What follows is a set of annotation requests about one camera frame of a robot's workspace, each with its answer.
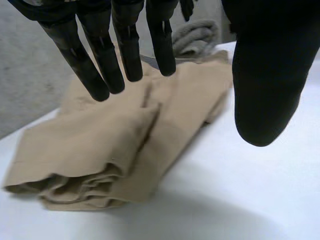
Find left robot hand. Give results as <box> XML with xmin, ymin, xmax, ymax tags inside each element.
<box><xmin>7</xmin><ymin>0</ymin><xmax>320</xmax><ymax>148</ymax></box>

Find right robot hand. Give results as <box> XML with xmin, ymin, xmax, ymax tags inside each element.
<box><xmin>180</xmin><ymin>0</ymin><xmax>195</xmax><ymax>22</ymax></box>

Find grey towel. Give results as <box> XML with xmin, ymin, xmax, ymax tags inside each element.
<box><xmin>171</xmin><ymin>19</ymin><xmax>221</xmax><ymax>57</ymax></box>

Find beige shorts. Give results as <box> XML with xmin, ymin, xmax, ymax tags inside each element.
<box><xmin>1</xmin><ymin>42</ymin><xmax>234</xmax><ymax>212</ymax></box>

